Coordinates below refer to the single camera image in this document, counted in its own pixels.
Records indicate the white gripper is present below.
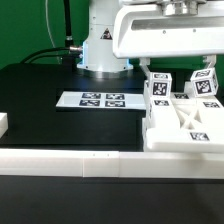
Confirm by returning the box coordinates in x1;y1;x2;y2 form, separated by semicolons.
113;0;224;80

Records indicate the white chair back part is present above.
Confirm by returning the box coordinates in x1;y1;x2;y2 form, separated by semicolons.
143;81;224;153

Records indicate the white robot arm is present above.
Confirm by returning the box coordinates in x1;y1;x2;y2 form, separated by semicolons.
78;0;224;77

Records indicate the white tag sheet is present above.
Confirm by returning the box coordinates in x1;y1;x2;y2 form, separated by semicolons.
56;91;145;110

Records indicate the black cable bundle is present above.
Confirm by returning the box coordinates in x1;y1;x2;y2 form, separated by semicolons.
20;0;84;65

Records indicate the white thin cable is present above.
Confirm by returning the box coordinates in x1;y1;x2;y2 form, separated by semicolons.
45;0;63;65

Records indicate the white U-shaped obstacle frame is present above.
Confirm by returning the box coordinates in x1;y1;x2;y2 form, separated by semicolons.
0;112;224;179

